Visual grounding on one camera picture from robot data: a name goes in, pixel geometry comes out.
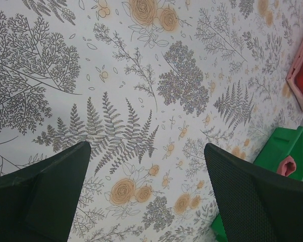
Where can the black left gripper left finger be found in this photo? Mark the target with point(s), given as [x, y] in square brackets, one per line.
[38, 203]

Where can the green plastic bin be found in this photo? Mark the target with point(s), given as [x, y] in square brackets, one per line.
[282, 143]

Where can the floral patterned table cloth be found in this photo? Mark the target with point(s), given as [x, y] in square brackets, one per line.
[147, 84]

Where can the folded light pink shirt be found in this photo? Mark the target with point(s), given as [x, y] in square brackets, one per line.
[292, 73]

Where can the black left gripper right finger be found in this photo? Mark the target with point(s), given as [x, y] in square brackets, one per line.
[255, 204]

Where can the salmon pink t shirt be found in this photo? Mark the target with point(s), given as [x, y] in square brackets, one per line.
[287, 166]

